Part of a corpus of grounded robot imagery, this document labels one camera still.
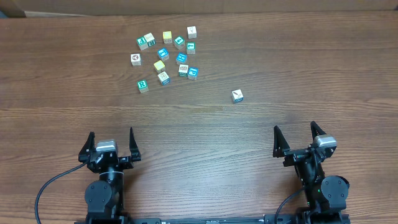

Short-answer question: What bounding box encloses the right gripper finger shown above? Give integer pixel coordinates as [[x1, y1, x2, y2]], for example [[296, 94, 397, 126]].
[[310, 121, 326, 139], [273, 126, 290, 157]]

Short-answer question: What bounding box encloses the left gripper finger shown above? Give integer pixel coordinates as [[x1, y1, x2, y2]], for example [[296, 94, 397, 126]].
[[78, 132, 95, 162], [129, 127, 141, 162]]

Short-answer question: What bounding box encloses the white block brown picture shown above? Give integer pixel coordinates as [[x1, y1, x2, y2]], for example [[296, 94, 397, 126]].
[[131, 54, 142, 66]]

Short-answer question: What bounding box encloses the blue top letter block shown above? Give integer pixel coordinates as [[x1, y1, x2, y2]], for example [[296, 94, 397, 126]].
[[157, 48, 170, 62]]

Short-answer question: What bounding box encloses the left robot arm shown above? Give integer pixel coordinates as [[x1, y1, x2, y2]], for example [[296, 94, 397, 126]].
[[78, 129, 141, 223]]

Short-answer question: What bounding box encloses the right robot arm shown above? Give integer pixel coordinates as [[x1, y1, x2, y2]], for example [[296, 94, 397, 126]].
[[273, 121, 350, 224]]

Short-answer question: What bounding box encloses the white feather block blue X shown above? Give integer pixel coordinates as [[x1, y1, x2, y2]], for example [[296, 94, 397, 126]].
[[231, 89, 244, 103]]

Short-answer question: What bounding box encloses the green R block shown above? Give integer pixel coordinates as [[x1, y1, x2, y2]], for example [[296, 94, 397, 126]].
[[137, 80, 149, 93]]

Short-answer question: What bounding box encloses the white block blue side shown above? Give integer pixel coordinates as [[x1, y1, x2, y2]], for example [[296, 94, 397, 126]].
[[158, 71, 170, 85]]

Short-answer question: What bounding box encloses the yellow top block front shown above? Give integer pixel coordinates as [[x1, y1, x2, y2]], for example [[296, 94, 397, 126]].
[[154, 60, 165, 73]]

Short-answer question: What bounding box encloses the yellow block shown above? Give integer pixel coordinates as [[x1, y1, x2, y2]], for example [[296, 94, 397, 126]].
[[154, 60, 165, 73], [162, 31, 173, 44]]

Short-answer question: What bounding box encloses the white block red picture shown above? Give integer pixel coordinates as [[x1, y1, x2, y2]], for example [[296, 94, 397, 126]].
[[178, 64, 189, 77]]

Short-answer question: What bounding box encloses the blue P block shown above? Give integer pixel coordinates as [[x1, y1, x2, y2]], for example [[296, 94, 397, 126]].
[[187, 67, 198, 80]]

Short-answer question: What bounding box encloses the blue top block centre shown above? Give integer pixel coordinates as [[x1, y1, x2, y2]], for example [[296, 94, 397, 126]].
[[176, 52, 187, 65]]

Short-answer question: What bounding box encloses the green letter block far left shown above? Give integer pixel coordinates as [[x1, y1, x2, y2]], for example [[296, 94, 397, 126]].
[[136, 37, 149, 50]]

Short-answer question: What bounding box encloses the white block green side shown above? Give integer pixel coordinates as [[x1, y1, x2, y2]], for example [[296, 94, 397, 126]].
[[144, 33, 156, 47]]

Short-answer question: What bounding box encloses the green seven block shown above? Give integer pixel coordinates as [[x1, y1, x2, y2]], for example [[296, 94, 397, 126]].
[[186, 42, 196, 55]]

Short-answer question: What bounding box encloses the green triangle block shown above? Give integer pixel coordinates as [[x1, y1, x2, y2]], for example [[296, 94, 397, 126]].
[[173, 36, 185, 50]]

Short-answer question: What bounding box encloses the yellow top block back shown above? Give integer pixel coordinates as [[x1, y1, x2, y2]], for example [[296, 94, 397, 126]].
[[162, 31, 173, 44]]

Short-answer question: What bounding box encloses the white block back right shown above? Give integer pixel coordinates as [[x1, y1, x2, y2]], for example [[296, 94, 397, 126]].
[[187, 26, 197, 39]]

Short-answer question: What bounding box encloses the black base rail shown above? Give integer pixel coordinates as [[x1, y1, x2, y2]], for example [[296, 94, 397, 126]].
[[74, 212, 351, 224]]

